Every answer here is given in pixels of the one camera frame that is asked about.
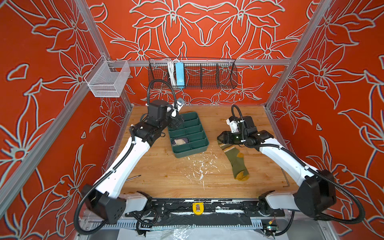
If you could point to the metal hex key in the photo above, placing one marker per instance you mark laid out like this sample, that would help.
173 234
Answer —
287 185

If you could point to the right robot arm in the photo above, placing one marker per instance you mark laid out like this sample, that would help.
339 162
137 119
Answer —
317 188

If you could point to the light blue box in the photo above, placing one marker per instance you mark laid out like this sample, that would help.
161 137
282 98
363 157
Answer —
180 75

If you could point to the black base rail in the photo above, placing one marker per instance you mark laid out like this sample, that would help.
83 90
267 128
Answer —
169 213

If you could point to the green striped sock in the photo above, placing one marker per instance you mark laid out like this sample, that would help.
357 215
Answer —
236 159

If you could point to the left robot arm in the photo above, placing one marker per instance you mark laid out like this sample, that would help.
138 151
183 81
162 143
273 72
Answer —
103 197

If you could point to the green handled tool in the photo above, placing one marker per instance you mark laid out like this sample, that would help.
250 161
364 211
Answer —
133 178

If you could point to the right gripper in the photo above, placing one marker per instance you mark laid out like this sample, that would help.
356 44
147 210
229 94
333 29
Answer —
226 137

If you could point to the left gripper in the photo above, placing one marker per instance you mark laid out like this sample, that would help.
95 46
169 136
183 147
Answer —
176 122

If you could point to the purple striped sock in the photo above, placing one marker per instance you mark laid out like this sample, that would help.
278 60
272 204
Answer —
180 141

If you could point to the clear plastic wall bin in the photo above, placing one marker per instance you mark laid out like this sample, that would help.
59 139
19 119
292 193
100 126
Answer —
107 79

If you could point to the green compartment tray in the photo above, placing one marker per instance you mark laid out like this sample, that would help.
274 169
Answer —
192 129

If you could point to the black wire wall basket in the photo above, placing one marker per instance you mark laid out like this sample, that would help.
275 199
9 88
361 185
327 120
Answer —
200 73

